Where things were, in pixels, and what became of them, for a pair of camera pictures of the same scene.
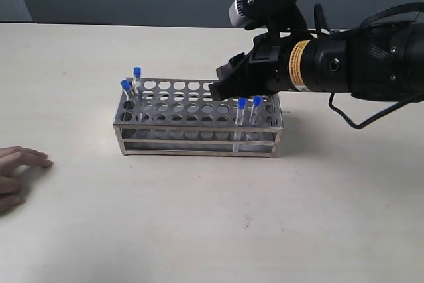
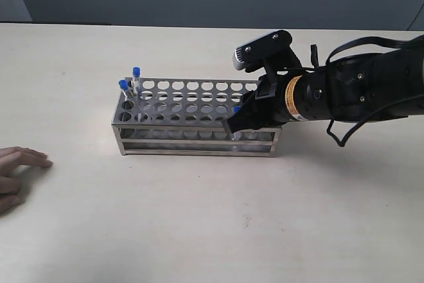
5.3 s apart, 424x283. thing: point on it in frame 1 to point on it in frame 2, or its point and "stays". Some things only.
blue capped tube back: [137, 76] stays
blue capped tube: [125, 86] stays
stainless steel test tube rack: [167, 116] stays
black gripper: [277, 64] to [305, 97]
